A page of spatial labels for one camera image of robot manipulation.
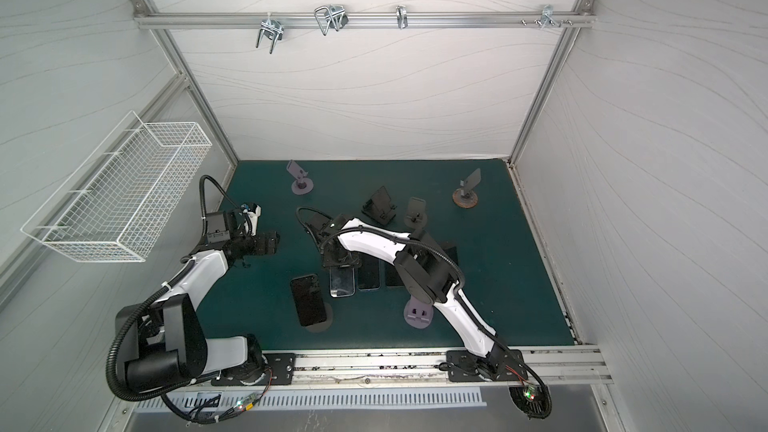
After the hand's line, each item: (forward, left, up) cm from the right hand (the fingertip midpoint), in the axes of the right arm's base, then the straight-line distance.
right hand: (340, 258), depth 91 cm
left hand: (+5, +23, +7) cm, 24 cm away
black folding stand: (+16, -11, +6) cm, 21 cm away
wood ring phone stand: (+27, -42, 0) cm, 49 cm away
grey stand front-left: (-20, +1, +2) cm, 20 cm away
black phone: (-8, -2, +1) cm, 8 cm away
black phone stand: (-3, -9, -2) cm, 10 cm away
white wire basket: (-3, +47, +31) cm, 56 cm away
